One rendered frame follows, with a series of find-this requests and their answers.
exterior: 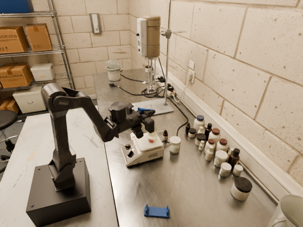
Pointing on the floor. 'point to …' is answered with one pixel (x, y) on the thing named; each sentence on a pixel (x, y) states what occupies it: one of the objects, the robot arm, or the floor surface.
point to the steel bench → (173, 170)
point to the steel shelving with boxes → (11, 6)
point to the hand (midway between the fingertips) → (149, 113)
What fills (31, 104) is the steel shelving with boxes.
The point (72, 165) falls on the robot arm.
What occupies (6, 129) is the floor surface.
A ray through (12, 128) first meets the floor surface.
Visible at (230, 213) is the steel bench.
